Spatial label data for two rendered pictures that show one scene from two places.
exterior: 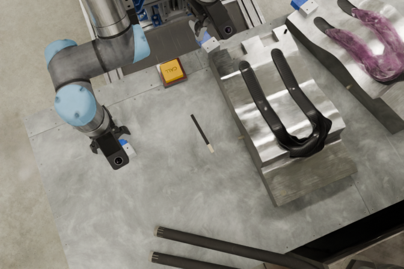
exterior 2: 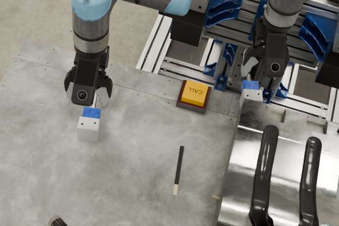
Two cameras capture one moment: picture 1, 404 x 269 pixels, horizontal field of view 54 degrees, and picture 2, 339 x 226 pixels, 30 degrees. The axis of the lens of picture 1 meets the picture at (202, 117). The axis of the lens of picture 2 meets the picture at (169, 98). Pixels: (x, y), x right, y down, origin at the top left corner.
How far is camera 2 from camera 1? 0.56 m
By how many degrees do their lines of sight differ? 23
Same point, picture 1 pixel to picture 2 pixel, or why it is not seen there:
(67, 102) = not seen: outside the picture
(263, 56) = (298, 135)
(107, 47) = not seen: outside the picture
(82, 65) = not seen: outside the picture
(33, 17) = not seen: hidden behind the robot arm
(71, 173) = (21, 112)
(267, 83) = (282, 163)
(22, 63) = (53, 40)
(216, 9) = (276, 41)
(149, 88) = (161, 96)
